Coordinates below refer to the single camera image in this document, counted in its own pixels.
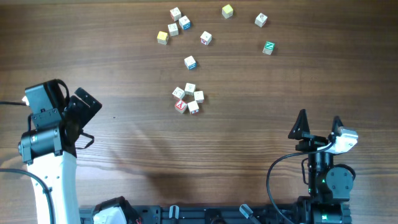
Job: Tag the red sided block top left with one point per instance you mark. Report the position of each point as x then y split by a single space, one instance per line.
175 14

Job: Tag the yellow green top block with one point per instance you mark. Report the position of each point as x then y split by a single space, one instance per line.
227 11

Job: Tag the ball picture blue block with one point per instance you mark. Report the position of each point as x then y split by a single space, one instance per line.
190 62

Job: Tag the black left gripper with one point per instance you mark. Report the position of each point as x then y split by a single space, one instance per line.
94 106

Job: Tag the red top letter block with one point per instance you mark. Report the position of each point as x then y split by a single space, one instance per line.
181 106

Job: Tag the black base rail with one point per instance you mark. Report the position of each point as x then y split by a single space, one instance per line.
214 214

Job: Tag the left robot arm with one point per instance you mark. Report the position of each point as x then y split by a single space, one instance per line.
54 181

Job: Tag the snail picture wooden block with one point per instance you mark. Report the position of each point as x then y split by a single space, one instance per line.
173 29

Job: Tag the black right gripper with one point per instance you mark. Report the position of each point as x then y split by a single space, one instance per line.
311 141

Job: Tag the white block far right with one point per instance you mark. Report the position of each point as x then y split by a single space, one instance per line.
260 20

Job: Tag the white block red side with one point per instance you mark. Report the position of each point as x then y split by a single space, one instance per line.
193 107

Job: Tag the cat picture red block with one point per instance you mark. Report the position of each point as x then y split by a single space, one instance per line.
178 93

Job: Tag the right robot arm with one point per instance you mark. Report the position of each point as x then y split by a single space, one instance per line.
329 184

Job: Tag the blue sided sailboat block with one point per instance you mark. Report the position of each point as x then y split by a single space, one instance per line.
184 22

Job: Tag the number four wooden block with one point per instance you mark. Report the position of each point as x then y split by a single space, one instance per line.
190 89

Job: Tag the yellow top letter block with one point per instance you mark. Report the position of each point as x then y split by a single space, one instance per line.
162 37

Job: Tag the bird picture red block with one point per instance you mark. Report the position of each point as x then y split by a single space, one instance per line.
199 96

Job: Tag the green N letter block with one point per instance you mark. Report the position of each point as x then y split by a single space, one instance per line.
268 48

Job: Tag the key picture red A block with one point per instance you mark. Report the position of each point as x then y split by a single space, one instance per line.
205 38

